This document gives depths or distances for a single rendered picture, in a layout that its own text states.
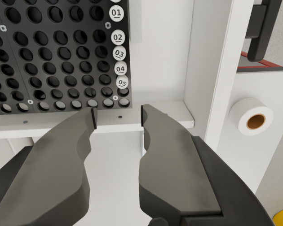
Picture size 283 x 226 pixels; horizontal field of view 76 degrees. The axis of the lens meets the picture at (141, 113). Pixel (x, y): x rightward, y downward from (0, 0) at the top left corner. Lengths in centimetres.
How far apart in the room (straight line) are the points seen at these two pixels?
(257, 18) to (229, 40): 4
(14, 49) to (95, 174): 36
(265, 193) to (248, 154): 184
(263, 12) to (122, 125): 18
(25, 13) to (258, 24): 21
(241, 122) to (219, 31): 25
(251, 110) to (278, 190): 206
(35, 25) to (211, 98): 18
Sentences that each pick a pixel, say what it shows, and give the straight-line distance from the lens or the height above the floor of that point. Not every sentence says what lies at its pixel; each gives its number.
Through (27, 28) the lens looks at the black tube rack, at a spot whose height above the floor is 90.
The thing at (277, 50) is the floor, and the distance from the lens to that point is 144.
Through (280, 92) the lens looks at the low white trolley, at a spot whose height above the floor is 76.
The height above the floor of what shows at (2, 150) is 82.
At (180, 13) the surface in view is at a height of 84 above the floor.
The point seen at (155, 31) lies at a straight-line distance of 25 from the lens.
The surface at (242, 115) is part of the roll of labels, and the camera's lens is 40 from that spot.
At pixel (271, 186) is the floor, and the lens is 233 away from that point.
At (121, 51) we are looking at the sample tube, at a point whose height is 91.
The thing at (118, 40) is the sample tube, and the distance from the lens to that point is 18.
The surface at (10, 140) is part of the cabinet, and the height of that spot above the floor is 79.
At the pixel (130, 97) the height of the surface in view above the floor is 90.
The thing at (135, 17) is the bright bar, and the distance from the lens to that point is 24.
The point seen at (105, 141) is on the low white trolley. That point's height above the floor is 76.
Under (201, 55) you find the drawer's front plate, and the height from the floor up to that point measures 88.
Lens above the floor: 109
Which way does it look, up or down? 59 degrees down
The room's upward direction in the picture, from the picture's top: 172 degrees clockwise
